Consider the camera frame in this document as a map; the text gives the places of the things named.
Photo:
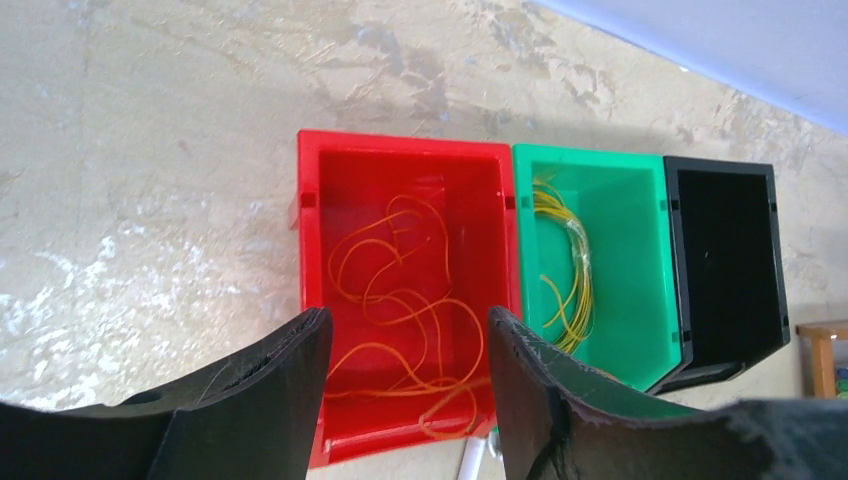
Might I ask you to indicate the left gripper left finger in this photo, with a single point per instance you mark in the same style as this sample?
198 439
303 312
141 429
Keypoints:
250 415

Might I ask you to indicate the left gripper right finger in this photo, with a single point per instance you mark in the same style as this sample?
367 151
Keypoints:
561 419

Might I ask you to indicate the white marker orange cap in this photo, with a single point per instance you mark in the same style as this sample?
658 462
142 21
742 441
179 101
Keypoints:
473 453

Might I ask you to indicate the red plastic bin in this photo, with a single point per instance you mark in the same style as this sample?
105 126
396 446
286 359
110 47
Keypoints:
408 242

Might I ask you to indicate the green plastic bin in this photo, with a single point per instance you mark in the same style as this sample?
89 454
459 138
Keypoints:
620 199

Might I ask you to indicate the black plastic bin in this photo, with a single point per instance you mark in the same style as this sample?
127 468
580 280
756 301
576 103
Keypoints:
728 268

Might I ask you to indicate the wooden shelf rack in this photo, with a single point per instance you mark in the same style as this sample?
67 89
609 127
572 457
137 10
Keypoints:
821 336

